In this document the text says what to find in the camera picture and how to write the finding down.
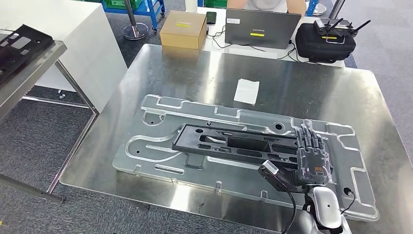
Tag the black plastic plate frame part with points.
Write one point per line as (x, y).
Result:
(184, 143)
(19, 56)

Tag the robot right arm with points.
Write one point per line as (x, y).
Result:
(326, 206)

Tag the person's left forearm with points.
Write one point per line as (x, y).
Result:
(296, 6)

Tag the person's right forearm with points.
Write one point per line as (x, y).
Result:
(235, 3)

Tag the stainless steel workbench table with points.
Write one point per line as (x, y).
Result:
(290, 80)

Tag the white paper sheet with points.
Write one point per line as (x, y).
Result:
(246, 92)

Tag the stamped grey metal plate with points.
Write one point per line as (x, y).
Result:
(226, 181)

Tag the white desk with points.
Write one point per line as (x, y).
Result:
(245, 53)

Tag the brown cardboard box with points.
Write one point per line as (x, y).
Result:
(180, 35)

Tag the grey laptop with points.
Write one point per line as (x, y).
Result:
(242, 35)

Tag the black smartphone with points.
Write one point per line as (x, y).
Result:
(211, 17)

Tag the stanchion with chrome base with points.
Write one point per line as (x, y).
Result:
(135, 32)

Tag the green plastic bin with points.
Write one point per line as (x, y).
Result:
(119, 4)
(216, 3)

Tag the person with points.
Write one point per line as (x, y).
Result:
(264, 5)

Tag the black carry bag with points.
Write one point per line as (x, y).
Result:
(322, 51)

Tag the black remote controller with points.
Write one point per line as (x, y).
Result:
(332, 27)

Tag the white cabinet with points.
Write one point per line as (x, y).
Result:
(64, 32)

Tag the small stainless steel table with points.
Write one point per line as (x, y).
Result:
(32, 80)

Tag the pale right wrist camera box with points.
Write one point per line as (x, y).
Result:
(269, 167)

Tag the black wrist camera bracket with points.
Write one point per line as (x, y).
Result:
(284, 182)

